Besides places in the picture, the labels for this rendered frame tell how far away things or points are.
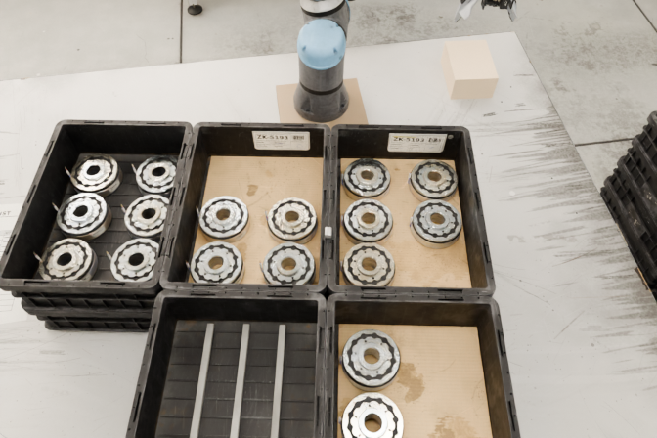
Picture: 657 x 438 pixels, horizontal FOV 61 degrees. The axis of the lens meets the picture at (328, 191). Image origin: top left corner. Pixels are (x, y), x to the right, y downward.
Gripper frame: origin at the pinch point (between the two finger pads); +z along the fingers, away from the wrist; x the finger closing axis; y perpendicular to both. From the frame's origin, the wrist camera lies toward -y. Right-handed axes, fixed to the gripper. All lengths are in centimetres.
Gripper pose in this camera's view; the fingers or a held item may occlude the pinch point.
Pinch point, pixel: (482, 20)
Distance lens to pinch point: 155.8
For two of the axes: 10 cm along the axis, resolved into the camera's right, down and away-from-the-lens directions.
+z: 0.0, 5.8, 8.2
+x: 10.0, -0.3, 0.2
